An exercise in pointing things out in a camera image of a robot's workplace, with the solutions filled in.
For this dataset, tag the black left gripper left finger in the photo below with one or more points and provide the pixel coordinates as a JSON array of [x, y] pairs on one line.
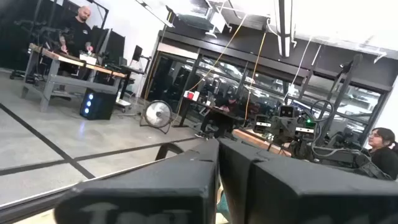
[[149, 186]]

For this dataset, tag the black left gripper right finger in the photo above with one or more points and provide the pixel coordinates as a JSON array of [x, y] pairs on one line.
[[295, 193]]

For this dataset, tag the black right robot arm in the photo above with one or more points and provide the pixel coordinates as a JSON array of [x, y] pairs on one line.
[[335, 155]]

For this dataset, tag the wooden side table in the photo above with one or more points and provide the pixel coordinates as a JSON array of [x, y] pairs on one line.
[[255, 140]]

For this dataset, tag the person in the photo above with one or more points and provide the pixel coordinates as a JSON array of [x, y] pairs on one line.
[[228, 109], [79, 34], [385, 158]]

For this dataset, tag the round metal floor fan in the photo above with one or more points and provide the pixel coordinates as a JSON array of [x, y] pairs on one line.
[[158, 114]]

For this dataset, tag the black office desk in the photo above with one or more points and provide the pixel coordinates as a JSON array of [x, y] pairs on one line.
[[205, 105]]

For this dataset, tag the black computer tower blue lights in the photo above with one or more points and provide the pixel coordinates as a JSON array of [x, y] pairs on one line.
[[99, 105]]

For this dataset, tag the white box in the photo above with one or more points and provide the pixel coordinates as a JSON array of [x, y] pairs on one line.
[[196, 96], [88, 59]]

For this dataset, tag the hanging ceiling light fixture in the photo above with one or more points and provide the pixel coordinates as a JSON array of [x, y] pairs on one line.
[[283, 31]]

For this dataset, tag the red box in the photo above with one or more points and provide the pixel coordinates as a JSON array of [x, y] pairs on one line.
[[189, 95]]

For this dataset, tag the grey wood-topped workbench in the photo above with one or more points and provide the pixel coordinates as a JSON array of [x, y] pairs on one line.
[[77, 81]]

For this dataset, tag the small black monitor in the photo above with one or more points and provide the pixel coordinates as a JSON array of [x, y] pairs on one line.
[[137, 53]]

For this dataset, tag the large black monitor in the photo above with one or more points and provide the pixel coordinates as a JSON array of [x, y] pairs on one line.
[[115, 46]]

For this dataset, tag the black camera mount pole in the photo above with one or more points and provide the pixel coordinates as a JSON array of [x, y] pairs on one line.
[[343, 90]]

